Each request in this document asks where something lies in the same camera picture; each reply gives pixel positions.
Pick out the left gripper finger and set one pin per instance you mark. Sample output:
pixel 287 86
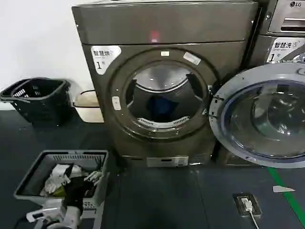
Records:
pixel 69 173
pixel 94 177

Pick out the blue cloth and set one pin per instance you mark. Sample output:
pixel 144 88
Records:
pixel 160 107

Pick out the white cloth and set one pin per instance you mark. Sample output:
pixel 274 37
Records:
pixel 56 171

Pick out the grey front-load dryer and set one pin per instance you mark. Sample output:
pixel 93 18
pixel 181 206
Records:
pixel 166 28

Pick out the white plastic tray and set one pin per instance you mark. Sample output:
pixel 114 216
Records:
pixel 89 113

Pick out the grey dryer with white label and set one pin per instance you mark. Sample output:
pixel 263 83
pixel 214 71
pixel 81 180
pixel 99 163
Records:
pixel 286 48

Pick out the white arrow floor marker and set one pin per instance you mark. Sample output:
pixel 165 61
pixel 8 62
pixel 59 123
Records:
pixel 282 189

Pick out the grey plastic laundry basket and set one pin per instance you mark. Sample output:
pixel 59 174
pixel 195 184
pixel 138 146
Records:
pixel 31 174

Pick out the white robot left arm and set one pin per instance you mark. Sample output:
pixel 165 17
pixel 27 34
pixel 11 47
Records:
pixel 69 214

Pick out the black plastic basket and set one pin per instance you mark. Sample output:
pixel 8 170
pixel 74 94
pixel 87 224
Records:
pixel 47 102
pixel 7 94

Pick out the silver stacked washing machine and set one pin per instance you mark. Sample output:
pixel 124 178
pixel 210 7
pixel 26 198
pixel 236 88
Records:
pixel 289 16

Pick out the metal floor socket box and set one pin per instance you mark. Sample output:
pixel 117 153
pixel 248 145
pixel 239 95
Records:
pixel 238 207

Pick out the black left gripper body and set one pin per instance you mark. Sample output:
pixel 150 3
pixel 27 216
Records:
pixel 74 198

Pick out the white plug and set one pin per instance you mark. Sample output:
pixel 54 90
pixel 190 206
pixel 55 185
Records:
pixel 246 204

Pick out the white perforated lint filter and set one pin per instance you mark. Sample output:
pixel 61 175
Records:
pixel 162 123

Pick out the green floor tape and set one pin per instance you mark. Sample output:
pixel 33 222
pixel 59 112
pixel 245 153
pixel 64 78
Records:
pixel 286 193

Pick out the black cloth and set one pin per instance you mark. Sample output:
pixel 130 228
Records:
pixel 81 182

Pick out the olive green cloth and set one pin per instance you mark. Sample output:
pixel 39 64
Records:
pixel 59 190

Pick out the round glass dryer door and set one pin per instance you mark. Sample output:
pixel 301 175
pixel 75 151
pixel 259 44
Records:
pixel 262 124

